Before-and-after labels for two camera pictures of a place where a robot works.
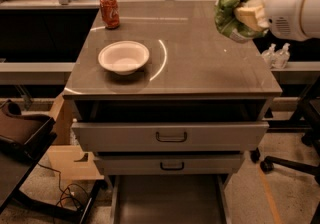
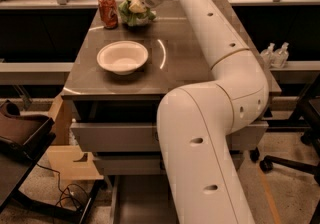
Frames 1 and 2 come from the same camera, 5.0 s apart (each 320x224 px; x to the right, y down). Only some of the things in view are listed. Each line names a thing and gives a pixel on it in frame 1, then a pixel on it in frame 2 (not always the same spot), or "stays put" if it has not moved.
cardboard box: (71, 161) stays put
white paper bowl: (123, 57) stays put
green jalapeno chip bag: (226, 22) → (132, 18)
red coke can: (109, 10) stays put
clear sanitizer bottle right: (282, 58) stays put
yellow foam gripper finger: (255, 16) → (136, 7)
